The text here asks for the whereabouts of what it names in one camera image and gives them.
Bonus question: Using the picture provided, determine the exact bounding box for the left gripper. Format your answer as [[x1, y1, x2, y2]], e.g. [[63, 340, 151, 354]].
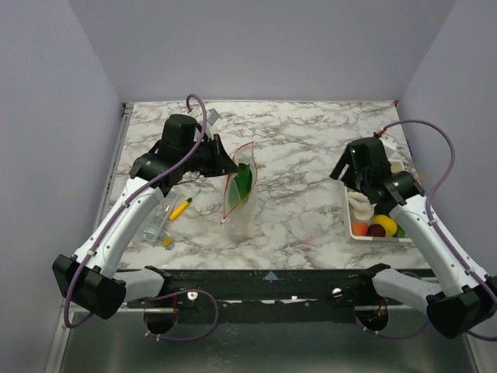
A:
[[181, 134, 240, 178]]

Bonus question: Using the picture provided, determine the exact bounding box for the clear zip top bag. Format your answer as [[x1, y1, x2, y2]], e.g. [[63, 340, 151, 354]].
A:
[[221, 141, 258, 242]]

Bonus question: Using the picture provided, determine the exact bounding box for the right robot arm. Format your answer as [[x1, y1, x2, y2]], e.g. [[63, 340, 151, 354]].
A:
[[330, 137, 496, 339]]

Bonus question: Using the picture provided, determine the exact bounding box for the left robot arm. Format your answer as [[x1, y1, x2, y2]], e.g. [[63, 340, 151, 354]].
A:
[[52, 114, 238, 319]]

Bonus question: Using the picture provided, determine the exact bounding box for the toy white garlic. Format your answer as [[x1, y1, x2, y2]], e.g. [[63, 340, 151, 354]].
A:
[[347, 191, 374, 222]]

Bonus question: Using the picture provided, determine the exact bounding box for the toy peach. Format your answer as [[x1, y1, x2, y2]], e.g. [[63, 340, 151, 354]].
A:
[[351, 221, 369, 237]]

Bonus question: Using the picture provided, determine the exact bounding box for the white plastic basket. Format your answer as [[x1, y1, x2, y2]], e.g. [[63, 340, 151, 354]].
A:
[[345, 159, 415, 244]]

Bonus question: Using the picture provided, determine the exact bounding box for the dark red toy fruit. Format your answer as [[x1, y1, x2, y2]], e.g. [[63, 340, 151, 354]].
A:
[[367, 224, 387, 237]]

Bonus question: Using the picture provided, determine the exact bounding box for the toy lemon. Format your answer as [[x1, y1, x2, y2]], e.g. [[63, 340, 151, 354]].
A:
[[372, 214, 398, 236]]

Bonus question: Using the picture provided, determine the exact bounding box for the toy green vegetable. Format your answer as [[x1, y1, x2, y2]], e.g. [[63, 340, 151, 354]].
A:
[[394, 226, 406, 239]]

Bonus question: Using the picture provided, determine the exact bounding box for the clear screw box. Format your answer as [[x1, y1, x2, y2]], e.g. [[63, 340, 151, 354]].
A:
[[139, 190, 180, 242]]

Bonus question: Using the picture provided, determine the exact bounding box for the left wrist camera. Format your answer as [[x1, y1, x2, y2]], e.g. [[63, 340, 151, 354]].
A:
[[205, 109, 221, 138]]

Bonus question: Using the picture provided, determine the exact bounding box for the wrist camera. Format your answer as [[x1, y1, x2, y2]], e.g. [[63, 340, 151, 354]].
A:
[[205, 109, 221, 138], [381, 136, 398, 158]]

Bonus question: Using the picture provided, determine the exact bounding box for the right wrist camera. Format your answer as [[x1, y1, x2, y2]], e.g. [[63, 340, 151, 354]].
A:
[[381, 136, 398, 158]]

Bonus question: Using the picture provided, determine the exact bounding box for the aluminium frame rail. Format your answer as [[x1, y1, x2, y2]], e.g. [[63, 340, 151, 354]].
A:
[[42, 103, 135, 373]]

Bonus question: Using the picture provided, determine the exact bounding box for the black mounting rail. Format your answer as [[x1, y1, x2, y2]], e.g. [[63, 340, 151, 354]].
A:
[[127, 270, 388, 330]]

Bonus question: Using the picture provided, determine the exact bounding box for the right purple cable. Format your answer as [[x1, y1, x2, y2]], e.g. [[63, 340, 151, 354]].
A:
[[355, 119, 497, 343]]

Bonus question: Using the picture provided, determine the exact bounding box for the purple cable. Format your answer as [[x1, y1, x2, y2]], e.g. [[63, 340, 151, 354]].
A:
[[64, 93, 221, 343], [355, 119, 497, 343]]

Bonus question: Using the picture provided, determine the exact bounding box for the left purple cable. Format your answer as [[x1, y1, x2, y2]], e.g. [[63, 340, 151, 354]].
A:
[[64, 93, 221, 343]]

